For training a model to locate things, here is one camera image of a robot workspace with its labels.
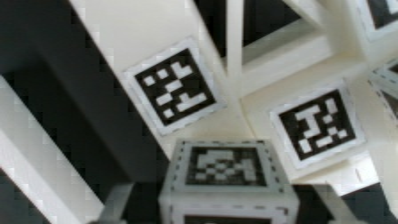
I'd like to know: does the white chair leg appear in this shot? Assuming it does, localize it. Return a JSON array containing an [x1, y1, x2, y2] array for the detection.
[[370, 59, 398, 121], [159, 140, 299, 224]]

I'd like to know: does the white chair back piece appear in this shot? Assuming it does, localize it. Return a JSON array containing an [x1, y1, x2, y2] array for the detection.
[[70, 0, 398, 150]]

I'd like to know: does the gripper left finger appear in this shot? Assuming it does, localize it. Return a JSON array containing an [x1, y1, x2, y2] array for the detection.
[[89, 182, 136, 224]]

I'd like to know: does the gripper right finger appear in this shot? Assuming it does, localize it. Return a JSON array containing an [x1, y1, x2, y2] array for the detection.
[[308, 184, 363, 224]]

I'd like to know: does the white U-shaped fence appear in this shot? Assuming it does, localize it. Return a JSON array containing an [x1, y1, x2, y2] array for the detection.
[[0, 76, 104, 224]]

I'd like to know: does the white chair seat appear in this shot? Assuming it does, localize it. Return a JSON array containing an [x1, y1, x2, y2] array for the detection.
[[244, 63, 398, 195]]

